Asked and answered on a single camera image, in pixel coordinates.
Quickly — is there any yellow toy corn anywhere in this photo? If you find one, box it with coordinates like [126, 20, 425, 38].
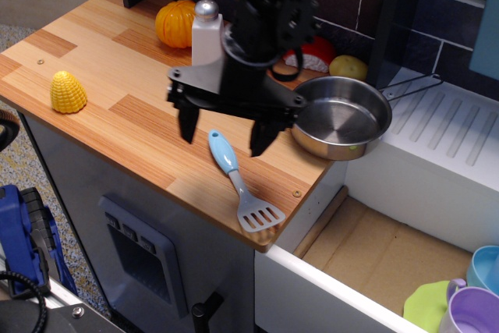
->
[50, 71, 87, 114]

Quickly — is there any orange toy pumpkin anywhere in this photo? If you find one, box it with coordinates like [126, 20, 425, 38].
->
[154, 0, 195, 48]

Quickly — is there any purple cup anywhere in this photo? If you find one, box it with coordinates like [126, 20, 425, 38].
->
[438, 278, 498, 333]

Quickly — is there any green plate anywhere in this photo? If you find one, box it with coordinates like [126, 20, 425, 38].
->
[402, 281, 449, 333]

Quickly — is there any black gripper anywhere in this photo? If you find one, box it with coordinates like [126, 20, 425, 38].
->
[167, 28, 307, 157]

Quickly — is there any grey toy oven door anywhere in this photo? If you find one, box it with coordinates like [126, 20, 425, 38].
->
[98, 196, 188, 320]

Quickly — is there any blue clamp device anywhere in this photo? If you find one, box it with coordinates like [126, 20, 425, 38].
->
[1, 185, 77, 294]

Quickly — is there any teal object at right edge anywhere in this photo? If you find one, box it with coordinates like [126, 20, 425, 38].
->
[469, 0, 498, 80]

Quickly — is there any black cable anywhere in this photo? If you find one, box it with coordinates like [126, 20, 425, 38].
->
[0, 271, 48, 333]

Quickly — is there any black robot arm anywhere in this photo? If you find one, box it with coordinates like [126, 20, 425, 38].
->
[167, 0, 318, 157]

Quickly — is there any red and white toy cheese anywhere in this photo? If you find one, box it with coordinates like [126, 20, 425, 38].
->
[282, 37, 337, 73]

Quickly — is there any black oven handle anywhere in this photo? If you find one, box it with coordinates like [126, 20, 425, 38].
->
[191, 292, 224, 333]

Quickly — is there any blue and grey spatula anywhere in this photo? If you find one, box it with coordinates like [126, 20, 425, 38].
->
[208, 129, 286, 233]

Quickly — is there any light blue cup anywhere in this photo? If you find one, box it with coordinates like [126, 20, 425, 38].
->
[466, 245, 498, 295]

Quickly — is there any stainless steel pan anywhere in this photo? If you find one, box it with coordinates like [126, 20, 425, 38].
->
[291, 73, 443, 161]

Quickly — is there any white salt shaker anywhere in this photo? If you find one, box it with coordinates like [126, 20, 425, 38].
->
[192, 0, 224, 66]

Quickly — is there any white toy sink basin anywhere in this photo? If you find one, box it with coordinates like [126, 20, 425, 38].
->
[255, 69, 498, 332]

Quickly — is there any yellow toy potato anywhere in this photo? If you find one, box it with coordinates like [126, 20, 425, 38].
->
[329, 55, 368, 81]

